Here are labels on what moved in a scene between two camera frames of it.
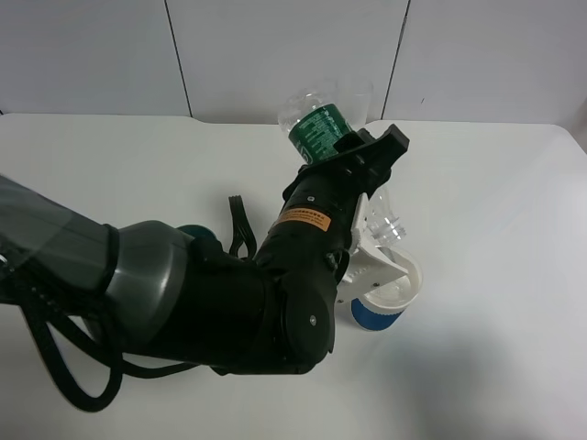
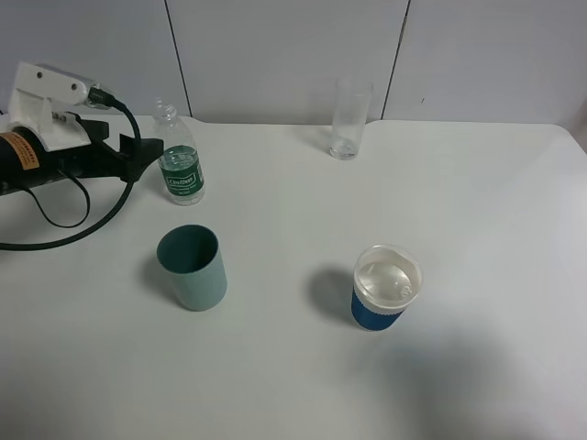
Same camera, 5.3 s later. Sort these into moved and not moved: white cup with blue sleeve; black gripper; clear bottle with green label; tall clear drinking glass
Moved: clear bottle with green label; black gripper
Not moved: tall clear drinking glass; white cup with blue sleeve
